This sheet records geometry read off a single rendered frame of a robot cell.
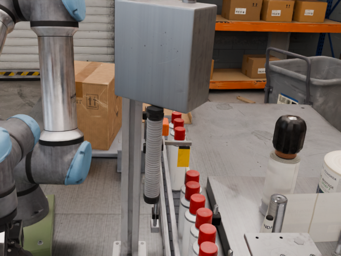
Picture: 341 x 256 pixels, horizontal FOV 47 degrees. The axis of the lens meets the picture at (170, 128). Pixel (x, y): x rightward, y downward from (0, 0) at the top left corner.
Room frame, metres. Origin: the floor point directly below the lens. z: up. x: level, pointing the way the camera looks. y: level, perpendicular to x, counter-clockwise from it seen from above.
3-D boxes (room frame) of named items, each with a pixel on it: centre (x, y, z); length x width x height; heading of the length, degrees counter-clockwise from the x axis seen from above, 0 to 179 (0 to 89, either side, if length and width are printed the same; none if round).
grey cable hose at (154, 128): (0.70, 0.03, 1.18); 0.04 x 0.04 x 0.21
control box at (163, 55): (0.76, 0.02, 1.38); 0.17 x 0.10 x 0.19; 61
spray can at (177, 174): (1.07, -0.03, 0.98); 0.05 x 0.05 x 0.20
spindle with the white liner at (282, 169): (0.98, -0.32, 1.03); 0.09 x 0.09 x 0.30
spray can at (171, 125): (1.20, -0.02, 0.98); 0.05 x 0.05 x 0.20
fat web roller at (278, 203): (0.75, -0.26, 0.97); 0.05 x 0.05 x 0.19
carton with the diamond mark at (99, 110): (1.51, 0.35, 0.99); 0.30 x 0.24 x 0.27; 176
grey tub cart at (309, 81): (3.21, -1.21, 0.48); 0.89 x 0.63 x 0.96; 124
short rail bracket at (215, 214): (0.88, -0.14, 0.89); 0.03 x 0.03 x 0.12; 6
